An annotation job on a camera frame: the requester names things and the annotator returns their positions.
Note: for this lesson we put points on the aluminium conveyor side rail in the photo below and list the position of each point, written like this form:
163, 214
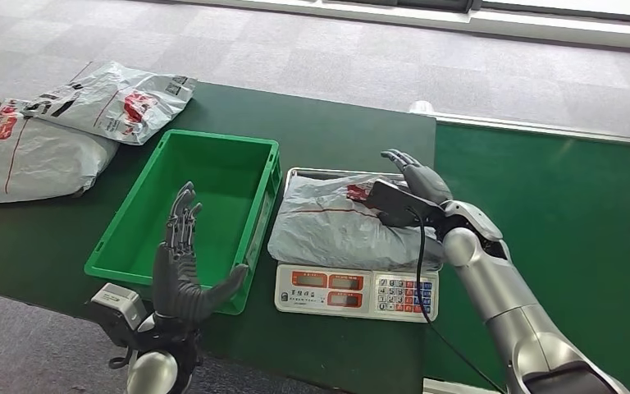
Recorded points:
538, 130

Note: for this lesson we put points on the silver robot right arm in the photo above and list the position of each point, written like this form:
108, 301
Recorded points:
505, 304

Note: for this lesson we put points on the white mailer package red print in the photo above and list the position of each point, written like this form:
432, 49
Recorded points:
108, 103

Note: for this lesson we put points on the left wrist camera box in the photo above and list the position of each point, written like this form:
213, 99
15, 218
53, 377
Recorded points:
116, 307

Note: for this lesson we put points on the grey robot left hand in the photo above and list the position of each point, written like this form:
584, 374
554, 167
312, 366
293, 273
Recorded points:
176, 288

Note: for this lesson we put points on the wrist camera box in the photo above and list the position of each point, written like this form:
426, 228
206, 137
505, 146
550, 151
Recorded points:
116, 307
396, 204

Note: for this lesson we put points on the large white mailer package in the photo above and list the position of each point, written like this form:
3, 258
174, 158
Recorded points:
38, 158

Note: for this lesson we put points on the green plastic basket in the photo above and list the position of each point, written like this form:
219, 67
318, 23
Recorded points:
212, 217

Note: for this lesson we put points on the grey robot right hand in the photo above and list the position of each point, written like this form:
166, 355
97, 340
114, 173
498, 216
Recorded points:
426, 179

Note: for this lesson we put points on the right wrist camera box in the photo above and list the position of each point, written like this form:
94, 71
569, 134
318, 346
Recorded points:
396, 204

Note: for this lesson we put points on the white scale with steel tray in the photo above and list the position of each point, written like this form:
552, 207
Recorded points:
347, 291

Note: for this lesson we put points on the grey plastic mailer package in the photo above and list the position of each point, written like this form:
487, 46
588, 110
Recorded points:
331, 228

